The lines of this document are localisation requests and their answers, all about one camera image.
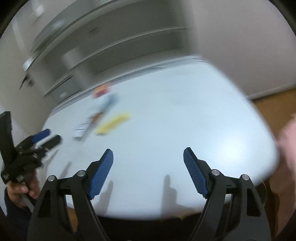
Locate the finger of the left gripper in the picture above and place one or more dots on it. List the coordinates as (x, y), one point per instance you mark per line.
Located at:
(52, 143)
(41, 135)

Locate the white desk hutch shelf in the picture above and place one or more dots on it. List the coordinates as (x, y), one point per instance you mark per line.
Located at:
(77, 45)

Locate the yellow plastic tube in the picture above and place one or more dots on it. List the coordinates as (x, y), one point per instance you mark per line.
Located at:
(113, 123)

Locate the pink bedding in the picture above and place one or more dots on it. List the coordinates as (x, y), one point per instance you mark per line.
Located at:
(283, 179)

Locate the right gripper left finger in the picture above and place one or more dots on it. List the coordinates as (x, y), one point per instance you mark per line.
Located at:
(50, 219)

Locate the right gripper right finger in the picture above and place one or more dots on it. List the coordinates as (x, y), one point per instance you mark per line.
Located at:
(233, 209)

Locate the pink and yellow small box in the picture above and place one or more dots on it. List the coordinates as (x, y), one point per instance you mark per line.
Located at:
(101, 90)

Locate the person's left hand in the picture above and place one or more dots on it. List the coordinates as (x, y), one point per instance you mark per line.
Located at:
(16, 189)

